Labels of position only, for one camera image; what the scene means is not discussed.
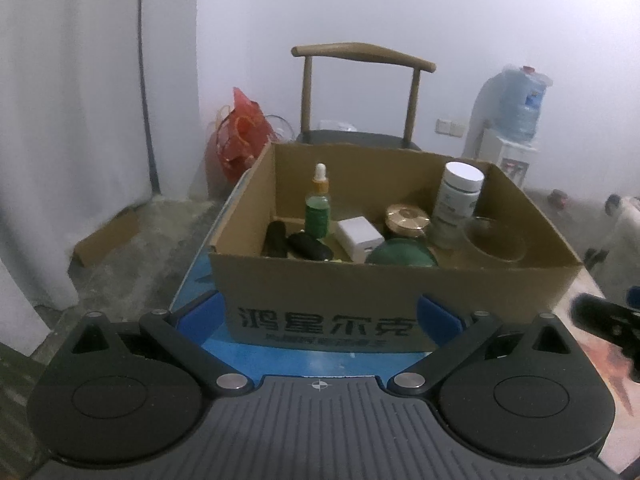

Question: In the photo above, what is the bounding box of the green round cosmetic jar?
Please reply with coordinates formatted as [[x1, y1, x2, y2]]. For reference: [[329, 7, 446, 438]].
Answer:
[[366, 237, 438, 268]]

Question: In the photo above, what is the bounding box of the clear plastic cup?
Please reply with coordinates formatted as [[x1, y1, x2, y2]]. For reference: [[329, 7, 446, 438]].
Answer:
[[461, 217, 527, 268]]

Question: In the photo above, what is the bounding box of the gold lid black jar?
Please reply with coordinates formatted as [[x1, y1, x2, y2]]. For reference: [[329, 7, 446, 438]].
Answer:
[[385, 204, 431, 238]]

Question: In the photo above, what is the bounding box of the black cylinder tube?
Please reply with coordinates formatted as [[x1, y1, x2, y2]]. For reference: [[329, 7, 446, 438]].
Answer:
[[262, 220, 288, 258]]

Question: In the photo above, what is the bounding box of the white charger cube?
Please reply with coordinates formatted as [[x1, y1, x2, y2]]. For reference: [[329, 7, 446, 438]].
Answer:
[[335, 216, 384, 263]]

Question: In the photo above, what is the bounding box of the white supplement bottle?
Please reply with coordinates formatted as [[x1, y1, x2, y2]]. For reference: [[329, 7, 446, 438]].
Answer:
[[431, 162, 485, 249]]

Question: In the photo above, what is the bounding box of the green dropper bottle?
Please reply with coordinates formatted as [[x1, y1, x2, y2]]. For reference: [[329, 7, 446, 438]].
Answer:
[[305, 162, 331, 240]]

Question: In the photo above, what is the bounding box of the cushioned sofa chair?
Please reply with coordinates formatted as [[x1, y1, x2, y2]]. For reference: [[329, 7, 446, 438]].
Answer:
[[584, 194, 639, 304]]

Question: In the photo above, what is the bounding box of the flat cardboard piece on floor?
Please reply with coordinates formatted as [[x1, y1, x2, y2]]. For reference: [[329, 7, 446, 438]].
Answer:
[[73, 209, 139, 268]]

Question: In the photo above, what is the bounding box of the brown cardboard box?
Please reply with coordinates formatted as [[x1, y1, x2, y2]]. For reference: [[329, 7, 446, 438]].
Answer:
[[209, 143, 582, 352]]

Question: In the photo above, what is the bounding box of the white water dispenser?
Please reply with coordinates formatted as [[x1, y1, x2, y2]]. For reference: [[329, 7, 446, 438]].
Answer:
[[462, 75, 538, 188]]

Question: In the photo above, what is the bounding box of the red plastic bag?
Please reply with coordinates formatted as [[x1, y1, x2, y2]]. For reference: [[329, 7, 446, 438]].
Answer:
[[204, 87, 294, 194]]

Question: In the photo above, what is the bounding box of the white curtain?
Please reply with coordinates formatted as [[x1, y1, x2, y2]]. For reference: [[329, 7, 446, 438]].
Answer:
[[1, 0, 206, 356]]

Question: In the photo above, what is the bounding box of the blue water jug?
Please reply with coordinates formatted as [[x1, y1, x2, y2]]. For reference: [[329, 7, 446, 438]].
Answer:
[[494, 65, 553, 143]]

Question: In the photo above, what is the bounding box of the wooden chair black seat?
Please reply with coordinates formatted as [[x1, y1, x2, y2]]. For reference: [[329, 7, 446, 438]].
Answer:
[[291, 41, 437, 151]]

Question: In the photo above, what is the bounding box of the black hanging cable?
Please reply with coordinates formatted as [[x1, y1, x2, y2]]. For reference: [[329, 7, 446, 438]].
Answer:
[[135, 0, 163, 196]]

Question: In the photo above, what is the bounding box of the white wall socket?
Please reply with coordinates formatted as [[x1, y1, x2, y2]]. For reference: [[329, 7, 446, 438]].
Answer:
[[435, 119, 466, 138]]

